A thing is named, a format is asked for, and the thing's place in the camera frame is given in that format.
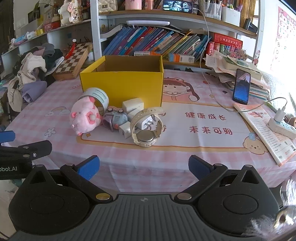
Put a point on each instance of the pink checked tablecloth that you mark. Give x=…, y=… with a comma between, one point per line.
x=196, y=143

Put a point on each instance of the cream wristwatch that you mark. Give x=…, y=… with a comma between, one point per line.
x=144, y=136

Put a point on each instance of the red tassel ornament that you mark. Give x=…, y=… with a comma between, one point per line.
x=70, y=49

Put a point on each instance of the white plush figure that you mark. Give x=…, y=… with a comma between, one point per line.
x=71, y=12

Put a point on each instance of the white tape roll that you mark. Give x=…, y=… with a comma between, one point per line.
x=99, y=97

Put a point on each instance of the small white charger plug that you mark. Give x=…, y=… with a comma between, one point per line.
x=124, y=131

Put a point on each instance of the large white charger plug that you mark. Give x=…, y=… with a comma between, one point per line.
x=148, y=122

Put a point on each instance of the orange and white medicine box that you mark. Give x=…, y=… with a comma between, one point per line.
x=181, y=58

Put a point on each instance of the orange and white booklet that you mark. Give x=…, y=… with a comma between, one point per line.
x=266, y=134

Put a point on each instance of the black standing smartphone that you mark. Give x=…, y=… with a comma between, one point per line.
x=241, y=88

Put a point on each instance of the white square charger block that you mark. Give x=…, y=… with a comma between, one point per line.
x=133, y=105

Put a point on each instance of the white pen holder box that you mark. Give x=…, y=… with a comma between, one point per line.
x=231, y=16

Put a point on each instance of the white power strip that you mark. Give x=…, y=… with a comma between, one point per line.
x=283, y=128

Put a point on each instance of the pink cup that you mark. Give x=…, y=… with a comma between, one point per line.
x=133, y=4

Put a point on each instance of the stack of papers and books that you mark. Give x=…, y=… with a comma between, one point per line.
x=222, y=64

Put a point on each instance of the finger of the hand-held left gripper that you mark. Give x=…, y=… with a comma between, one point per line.
x=7, y=137
x=39, y=148

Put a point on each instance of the pink plush pig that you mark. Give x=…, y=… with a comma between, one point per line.
x=84, y=113

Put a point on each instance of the alphabet wall poster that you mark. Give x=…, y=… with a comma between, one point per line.
x=285, y=39

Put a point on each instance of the white flat box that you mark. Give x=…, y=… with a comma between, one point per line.
x=148, y=53

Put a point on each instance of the white plug-in charger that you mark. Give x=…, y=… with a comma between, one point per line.
x=279, y=114

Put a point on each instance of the wooden chessboard box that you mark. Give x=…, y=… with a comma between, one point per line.
x=74, y=60

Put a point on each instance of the orange bottle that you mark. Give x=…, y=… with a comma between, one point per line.
x=149, y=4

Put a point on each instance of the clear pen holders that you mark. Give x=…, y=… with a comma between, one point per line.
x=212, y=10

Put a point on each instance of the pile of clothes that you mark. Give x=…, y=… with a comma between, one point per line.
x=32, y=67

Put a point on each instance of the red jar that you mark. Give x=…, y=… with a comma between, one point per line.
x=56, y=23

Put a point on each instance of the smartphone showing video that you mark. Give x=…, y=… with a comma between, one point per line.
x=178, y=5

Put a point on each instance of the white bookshelf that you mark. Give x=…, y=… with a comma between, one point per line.
x=94, y=34

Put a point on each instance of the row of colourful books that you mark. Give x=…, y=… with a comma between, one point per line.
x=150, y=39

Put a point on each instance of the white quilted handbag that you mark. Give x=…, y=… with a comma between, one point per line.
x=107, y=5

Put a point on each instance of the purple toy watch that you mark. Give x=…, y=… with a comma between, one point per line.
x=115, y=119

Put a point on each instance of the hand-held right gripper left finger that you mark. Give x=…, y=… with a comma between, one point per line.
x=89, y=168

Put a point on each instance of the red dictionary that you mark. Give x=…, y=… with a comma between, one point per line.
x=226, y=41

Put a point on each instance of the white light bar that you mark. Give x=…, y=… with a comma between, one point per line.
x=148, y=23

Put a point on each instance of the pink artificial flowers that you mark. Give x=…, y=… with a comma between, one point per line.
x=237, y=53

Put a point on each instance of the yellow cardboard box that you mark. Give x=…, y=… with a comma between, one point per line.
x=120, y=85

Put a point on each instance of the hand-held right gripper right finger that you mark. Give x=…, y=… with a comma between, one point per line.
x=198, y=166

